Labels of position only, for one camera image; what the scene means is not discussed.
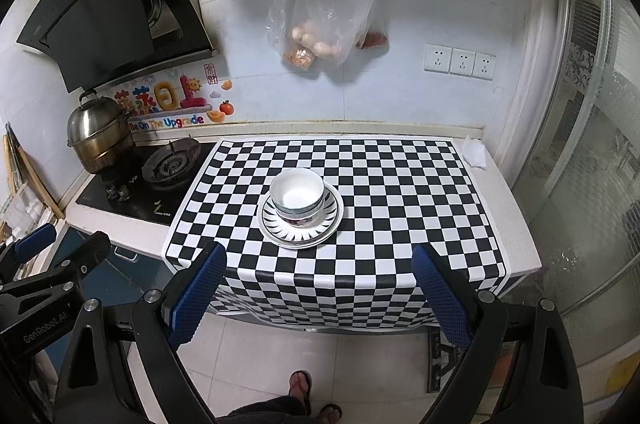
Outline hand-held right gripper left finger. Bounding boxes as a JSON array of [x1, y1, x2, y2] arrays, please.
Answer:
[[52, 241, 228, 424]]

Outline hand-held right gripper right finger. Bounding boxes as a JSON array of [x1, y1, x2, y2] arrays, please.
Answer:
[[411, 245, 586, 424]]

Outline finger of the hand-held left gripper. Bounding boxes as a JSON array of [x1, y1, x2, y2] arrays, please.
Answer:
[[0, 231, 112, 306], [0, 224, 57, 280]]

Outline plain white bowl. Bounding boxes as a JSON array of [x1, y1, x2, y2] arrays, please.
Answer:
[[270, 168, 326, 216]]

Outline blue leaf pattern plate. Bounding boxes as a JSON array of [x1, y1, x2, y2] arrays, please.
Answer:
[[262, 183, 344, 241]]

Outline white dish rack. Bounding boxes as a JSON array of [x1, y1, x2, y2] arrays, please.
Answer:
[[0, 184, 56, 245]]

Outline blue kitchen cabinet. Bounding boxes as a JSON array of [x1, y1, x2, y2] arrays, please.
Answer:
[[30, 224, 173, 320]]

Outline wooden cutting board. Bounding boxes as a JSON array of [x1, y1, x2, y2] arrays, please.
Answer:
[[2, 121, 66, 220]]

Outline black gas stove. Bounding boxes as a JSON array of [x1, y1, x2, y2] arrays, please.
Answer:
[[75, 139, 217, 222]]

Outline black white checkered mat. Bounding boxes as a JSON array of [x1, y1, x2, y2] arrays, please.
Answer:
[[164, 138, 511, 330]]

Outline stainless steel steamer pot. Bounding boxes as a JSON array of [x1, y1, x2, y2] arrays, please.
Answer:
[[66, 89, 137, 175]]

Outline person's dark trousers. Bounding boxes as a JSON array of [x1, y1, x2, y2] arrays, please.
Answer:
[[215, 396, 306, 424]]

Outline white tissue paper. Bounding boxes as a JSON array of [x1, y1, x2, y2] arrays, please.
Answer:
[[461, 135, 490, 168]]

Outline glass sliding door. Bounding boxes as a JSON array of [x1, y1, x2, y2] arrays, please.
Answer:
[[515, 0, 640, 355]]

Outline black range hood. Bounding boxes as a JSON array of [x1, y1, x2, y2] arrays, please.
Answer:
[[16, 0, 221, 94]]

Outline small bag with orange food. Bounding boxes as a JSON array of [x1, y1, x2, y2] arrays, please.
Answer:
[[282, 39, 316, 70]]

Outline clear plastic bag of eggs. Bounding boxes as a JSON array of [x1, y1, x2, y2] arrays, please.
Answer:
[[265, 0, 378, 70]]

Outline grey metal frame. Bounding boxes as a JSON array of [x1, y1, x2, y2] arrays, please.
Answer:
[[427, 331, 466, 394]]

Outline colourful wall stickers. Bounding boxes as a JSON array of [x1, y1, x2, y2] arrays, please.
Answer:
[[112, 64, 236, 132]]

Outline white wall power outlet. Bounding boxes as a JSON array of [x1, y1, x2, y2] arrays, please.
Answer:
[[472, 52, 497, 80], [424, 44, 452, 74], [450, 48, 476, 76]]

